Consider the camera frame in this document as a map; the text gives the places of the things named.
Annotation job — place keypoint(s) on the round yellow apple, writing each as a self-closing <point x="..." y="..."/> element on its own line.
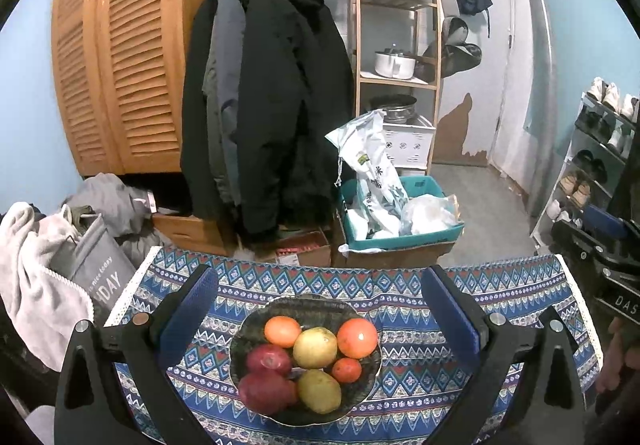
<point x="315" y="347"/>

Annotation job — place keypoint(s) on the yellow pear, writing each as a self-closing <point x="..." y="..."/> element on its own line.
<point x="319" y="391"/>

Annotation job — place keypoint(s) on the wooden drawer box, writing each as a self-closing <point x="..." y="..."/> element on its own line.
<point x="185" y="230"/>

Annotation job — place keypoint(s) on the rows of shoes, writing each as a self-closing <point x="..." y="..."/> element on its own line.
<point x="610" y="97"/>

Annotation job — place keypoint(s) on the teal plastic basket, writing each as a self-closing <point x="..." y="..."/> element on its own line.
<point x="425" y="234"/>

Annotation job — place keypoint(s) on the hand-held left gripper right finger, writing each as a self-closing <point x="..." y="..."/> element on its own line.
<point x="450" y="310"/>

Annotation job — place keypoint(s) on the grey hanging bag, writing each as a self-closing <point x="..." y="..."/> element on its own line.
<point x="457" y="57"/>

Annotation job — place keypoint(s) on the small tangerine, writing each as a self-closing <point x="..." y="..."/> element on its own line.
<point x="346" y="370"/>

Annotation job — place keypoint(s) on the steel pot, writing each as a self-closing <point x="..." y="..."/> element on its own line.
<point x="395" y="110"/>

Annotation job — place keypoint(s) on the silver pipe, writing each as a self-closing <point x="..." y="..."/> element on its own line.
<point x="542" y="50"/>

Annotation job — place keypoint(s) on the black hooded jacket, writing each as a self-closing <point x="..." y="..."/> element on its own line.
<point x="290" y="100"/>

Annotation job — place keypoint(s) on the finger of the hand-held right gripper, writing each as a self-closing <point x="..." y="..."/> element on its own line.
<point x="605" y="217"/>
<point x="585" y="245"/>

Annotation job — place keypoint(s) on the wooden shelf rack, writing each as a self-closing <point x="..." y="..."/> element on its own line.
<point x="357" y="50"/>

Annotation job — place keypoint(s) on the large orange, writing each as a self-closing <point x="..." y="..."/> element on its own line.
<point x="357" y="337"/>

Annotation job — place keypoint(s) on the dark glass plate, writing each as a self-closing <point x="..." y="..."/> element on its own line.
<point x="310" y="307"/>

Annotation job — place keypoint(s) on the clear plastic bag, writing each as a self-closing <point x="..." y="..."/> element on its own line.
<point x="425" y="215"/>

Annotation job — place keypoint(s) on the white patterned crate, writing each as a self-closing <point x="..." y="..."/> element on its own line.
<point x="407" y="145"/>

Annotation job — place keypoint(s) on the red cardboard box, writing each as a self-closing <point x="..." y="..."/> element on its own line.
<point x="305" y="250"/>

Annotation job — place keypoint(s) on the blue patterned tablecloth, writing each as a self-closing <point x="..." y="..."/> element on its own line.
<point x="325" y="280"/>

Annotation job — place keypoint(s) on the grey jacket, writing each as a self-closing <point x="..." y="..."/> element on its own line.
<point x="222" y="75"/>

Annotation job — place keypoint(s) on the white fleece blanket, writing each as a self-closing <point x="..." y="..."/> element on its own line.
<point x="35" y="285"/>

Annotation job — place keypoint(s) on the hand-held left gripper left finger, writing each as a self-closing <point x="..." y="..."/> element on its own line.
<point x="192" y="310"/>

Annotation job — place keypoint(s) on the brown cardboard box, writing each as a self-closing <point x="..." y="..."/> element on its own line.
<point x="390" y="257"/>

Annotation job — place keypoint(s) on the white door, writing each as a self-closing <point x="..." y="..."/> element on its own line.
<point x="480" y="50"/>

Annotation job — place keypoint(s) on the grey clothes pile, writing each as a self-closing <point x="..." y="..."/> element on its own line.
<point x="105" y="200"/>

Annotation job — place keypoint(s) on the white rice bag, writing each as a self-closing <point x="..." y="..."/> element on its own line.
<point x="375" y="175"/>

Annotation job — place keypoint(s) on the person's right hand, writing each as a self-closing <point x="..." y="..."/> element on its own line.
<point x="617" y="355"/>

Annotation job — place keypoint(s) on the dark folded umbrella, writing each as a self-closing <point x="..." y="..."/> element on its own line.
<point x="472" y="0"/>

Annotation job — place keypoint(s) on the white shoe rack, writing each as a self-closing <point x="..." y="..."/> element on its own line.
<point x="575" y="145"/>

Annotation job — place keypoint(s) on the dark red apple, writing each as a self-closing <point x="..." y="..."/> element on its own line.
<point x="267" y="391"/>

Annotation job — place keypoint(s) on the wooden louvered wardrobe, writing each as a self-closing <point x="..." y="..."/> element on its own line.
<point x="130" y="50"/>

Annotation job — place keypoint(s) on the grey tote bag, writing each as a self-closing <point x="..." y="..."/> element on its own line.
<point x="95" y="270"/>

